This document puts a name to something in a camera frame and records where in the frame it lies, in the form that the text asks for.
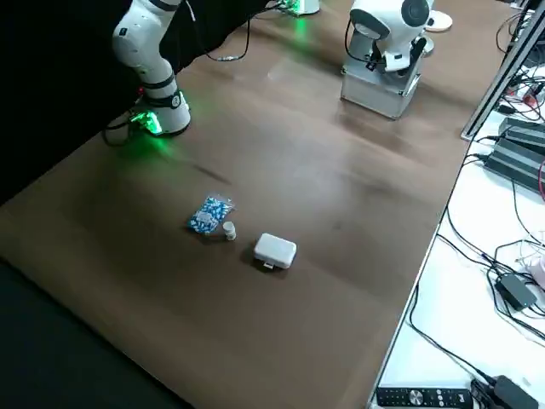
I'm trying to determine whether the black desk cable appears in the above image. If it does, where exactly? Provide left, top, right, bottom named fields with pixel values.
left=408, top=280, right=503, bottom=384

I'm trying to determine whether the black remote control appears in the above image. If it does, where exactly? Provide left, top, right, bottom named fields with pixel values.
left=376, top=385, right=473, bottom=409

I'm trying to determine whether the black power adapter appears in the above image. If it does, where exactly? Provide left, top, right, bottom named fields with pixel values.
left=496, top=272, right=540, bottom=311
left=470, top=374, right=542, bottom=409

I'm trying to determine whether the aluminium camera post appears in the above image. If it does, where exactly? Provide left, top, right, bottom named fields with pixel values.
left=461, top=0, right=545, bottom=140

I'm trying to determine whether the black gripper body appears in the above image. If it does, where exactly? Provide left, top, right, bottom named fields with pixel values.
left=364, top=40, right=385, bottom=72

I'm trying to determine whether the white round plate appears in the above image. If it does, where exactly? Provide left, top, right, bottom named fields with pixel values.
left=425, top=11, right=454, bottom=32

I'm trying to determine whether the white plastic pill box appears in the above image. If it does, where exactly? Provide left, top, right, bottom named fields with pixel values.
left=253, top=232, right=298, bottom=270

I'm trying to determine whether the white desk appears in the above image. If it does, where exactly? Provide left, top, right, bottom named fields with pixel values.
left=374, top=0, right=545, bottom=409

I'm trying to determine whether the black loose cable with plug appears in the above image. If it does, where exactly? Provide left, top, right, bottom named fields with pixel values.
left=186, top=0, right=252, bottom=63

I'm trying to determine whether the silver aluminium medical kit case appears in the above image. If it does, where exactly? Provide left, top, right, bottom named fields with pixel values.
left=339, top=63, right=422, bottom=121

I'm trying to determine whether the bag of blue white capsules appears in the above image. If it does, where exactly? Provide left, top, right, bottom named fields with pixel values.
left=185, top=193, right=237, bottom=235

